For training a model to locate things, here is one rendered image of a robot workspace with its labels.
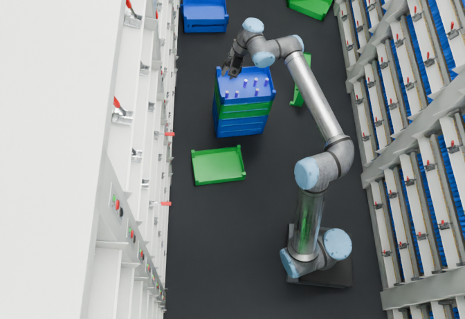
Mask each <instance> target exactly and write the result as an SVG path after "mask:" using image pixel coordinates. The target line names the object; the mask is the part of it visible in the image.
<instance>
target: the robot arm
mask: <svg viewBox="0 0 465 319"><path fill-rule="evenodd" d="M263 30H264V25H263V23H262V22H261V21H260V20H258V19H256V18H252V17H251V18H247V19H246V20H245V22H244V23H243V24H242V27H241V29H240V31H239V33H238V35H237V37H236V39H234V40H233V41H234V43H233V47H232V48H231V49H230V52H229V54H228V59H227V60H226V61H224V62H223V64H222V67H221V75H222V77H223V76H224V75H225V74H226V71H228V70H229V71H228V75H229V76H230V80H231V79H233V78H237V76H238V75H239V74H240V73H241V70H242V67H243V66H242V65H243V63H242V62H243V61H244V56H245V55H248V54H250V56H251V58H252V61H253V62H254V64H255V66H256V67H258V68H266V67H267V66H270V65H272V64H273V63H274V61H275V60H280V59H283V60H284V63H285V64H286V65H287V67H288V70H289V72H290V74H291V76H292V78H293V80H294V82H295V84H296V86H297V88H298V90H299V92H300V94H301V96H302V98H303V100H304V102H305V104H306V106H307V108H308V110H309V112H310V114H311V117H312V118H313V121H314V122H315V124H316V127H317V128H318V131H319V132H320V135H321V136H322V139H323V140H324V142H325V146H324V151H325V152H323V153H320V154H316V155H314V156H310V157H306V158H304V159H302V160H300V161H298V162H297V163H296V165H295V169H294V174H295V180H296V182H297V184H298V185H299V192H298V202H297V208H296V214H295V225H294V231H293V236H292V238H290V240H289V242H288V246H287V247H286V248H283V249H282V250H280V258H281V260H282V263H283V266H284V268H285V270H286V271H287V273H288V274H289V276H290V277H292V278H297V277H301V276H303V275H306V274H307V273H310V272H313V271H316V270H321V271H323V270H327V269H329V268H331V267H332V266H333V265H334V264H335V263H336V262H337V261H340V260H342V259H345V258H346V257H348V256H349V254H350V253H351V251H352V242H351V239H350V238H349V236H348V234H347V233H346V232H344V231H343V230H341V229H337V228H334V229H330V230H328V231H327V232H325V233H323V234H318V232H319V228H320V221H321V217H322V211H323V207H324V202H325V196H326V192H327V188H328V185H329V182H330V181H333V180H336V179H339V178H341V177H343V176H344V175H346V173H347V172H348V171H349V169H350V167H351V166H352V163H353V160H354V144H353V142H352V140H351V138H350V137H349V136H346V135H344V133H343V131H342V129H341V127H340V125H339V123H338V121H337V120H336V117H335V115H334V113H333V111H332V110H331V107H330V106H329V103H328V102H327V99H326V97H325V96H324V94H323V92H322V90H321V88H320V86H319V84H318V82H317V80H316V78H315V76H314V74H313V73H312V71H311V69H310V67H309V65H308V63H307V61H306V59H305V57H304V54H303V51H304V44H303V41H302V39H301V38H300V37H299V36H297V35H289V36H287V37H281V38H278V39H272V40H268V41H266V39H265V37H264V35H263V33H262V31H263Z"/></svg>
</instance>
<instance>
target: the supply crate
mask: <svg viewBox="0 0 465 319"><path fill-rule="evenodd" d="M269 67H270V66H267V67H266V68H258V67H256V66H249V67H242V70H241V73H240V74H239V75H238V76H237V78H233V79H231V80H230V76H229V75H228V71H229V70H228V71H226V74H225V75H224V76H223V77H222V75H221V68H220V66H217V69H216V79H217V87H218V92H219V99H220V104H221V105H223V104H239V103H247V102H263V101H272V100H274V98H275V94H276V90H274V88H273V82H272V79H271V73H270V70H269ZM255 78H257V79H258V81H257V85H256V87H254V86H253V83H254V80H255ZM266 78H268V79H269V80H268V84H267V86H266V87H265V86H264V83H265V79H266ZM245 79H247V80H248V81H247V85H246V88H244V87H243V85H244V80H245ZM256 89H259V93H258V96H255V90H256ZM226 91H229V94H228V98H226V99H225V94H226ZM236 91H238V92H239V95H238V98H235V92H236Z"/></svg>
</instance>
